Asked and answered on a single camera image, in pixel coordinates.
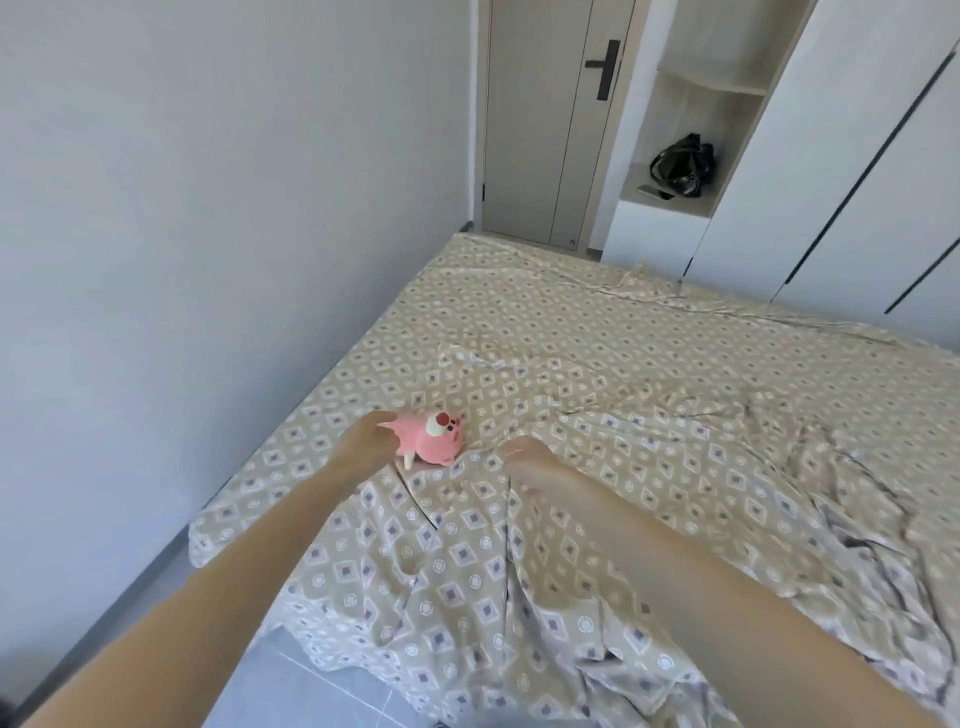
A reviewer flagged person's left hand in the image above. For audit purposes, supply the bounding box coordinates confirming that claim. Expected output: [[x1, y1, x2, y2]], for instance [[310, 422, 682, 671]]
[[330, 411, 403, 481]]

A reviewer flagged person's right hand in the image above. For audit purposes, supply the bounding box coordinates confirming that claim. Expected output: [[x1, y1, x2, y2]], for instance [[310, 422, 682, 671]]
[[498, 437, 580, 502]]

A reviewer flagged pink plush toy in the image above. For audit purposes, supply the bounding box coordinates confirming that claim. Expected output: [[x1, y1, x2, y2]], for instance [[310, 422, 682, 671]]
[[375, 408, 467, 471]]

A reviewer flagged beige patterned bed sheet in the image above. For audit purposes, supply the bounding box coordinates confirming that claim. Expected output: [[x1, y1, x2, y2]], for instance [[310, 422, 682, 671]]
[[187, 232, 960, 728]]

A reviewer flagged black handbag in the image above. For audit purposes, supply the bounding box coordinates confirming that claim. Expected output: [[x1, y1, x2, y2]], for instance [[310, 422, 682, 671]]
[[648, 133, 717, 200]]

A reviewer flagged beige wooden door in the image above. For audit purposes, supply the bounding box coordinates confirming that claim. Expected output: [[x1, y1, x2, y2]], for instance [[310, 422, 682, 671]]
[[480, 0, 651, 249]]

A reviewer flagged open wooden shelf unit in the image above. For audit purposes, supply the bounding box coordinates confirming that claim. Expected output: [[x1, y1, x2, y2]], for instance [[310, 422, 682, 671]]
[[618, 0, 819, 220]]

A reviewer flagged white wardrobe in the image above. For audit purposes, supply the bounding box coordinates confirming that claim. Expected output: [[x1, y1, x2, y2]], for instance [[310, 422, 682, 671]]
[[602, 0, 960, 354]]

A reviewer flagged black door handle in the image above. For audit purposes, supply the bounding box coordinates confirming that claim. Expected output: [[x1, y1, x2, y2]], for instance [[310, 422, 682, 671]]
[[585, 39, 623, 102]]

